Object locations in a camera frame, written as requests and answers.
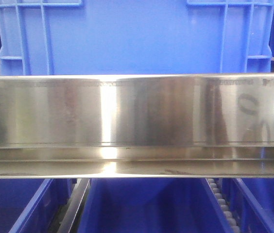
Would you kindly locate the large light blue bin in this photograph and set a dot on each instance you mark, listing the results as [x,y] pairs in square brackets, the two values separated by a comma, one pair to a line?
[64,37]

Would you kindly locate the left grey roller track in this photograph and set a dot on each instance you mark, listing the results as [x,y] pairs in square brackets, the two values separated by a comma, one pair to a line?
[68,217]

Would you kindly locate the lower left blue bin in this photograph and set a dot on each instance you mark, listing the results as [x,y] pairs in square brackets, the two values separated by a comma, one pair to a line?
[30,205]

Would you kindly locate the lower middle blue bin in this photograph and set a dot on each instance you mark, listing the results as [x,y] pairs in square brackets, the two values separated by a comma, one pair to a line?
[152,205]

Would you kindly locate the right white roller track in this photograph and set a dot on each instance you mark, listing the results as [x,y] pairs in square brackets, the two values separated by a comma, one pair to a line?
[223,204]

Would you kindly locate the stainless steel shelf rail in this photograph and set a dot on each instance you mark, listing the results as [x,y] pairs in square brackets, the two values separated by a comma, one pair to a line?
[194,125]

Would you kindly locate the lower right blue bin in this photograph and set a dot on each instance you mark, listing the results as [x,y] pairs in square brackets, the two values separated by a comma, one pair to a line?
[251,202]

